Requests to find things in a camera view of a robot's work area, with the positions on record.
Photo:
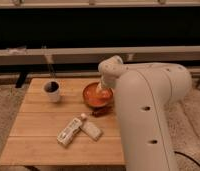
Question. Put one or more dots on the thin stick in cup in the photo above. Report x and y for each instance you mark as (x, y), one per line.
(51, 71)

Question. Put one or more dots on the white ceramic cup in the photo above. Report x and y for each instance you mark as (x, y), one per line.
(52, 89)

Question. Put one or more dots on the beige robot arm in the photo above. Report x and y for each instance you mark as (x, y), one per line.
(141, 92)

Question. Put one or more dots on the white rectangular packet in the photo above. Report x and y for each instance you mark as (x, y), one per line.
(91, 130)

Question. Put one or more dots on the white plastic bottle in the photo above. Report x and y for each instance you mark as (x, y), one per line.
(66, 136)

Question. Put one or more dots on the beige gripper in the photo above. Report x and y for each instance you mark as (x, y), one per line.
(102, 88)

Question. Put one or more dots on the orange ceramic bowl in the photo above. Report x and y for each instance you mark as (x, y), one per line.
(96, 99)

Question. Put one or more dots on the wooden table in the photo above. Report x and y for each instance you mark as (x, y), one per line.
(33, 137)

